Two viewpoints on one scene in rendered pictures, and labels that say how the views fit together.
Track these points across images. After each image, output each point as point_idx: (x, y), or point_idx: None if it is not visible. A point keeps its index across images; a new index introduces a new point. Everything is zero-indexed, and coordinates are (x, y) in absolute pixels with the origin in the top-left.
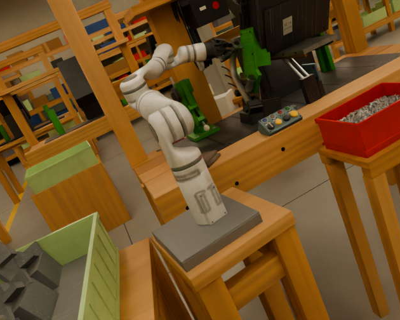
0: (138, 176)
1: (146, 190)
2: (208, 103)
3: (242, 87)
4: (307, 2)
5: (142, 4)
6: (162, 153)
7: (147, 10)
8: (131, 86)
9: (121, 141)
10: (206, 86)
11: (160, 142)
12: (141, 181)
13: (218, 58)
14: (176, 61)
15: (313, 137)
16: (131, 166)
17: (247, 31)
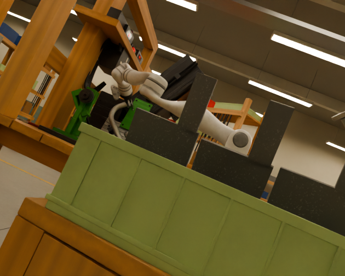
0: (21, 132)
1: None
2: (66, 115)
3: (118, 130)
4: (165, 116)
5: (120, 26)
6: (32, 126)
7: (118, 32)
8: (166, 84)
9: (20, 85)
10: (74, 103)
11: (245, 149)
12: (63, 143)
13: (128, 102)
14: (122, 82)
15: None
16: None
17: (147, 104)
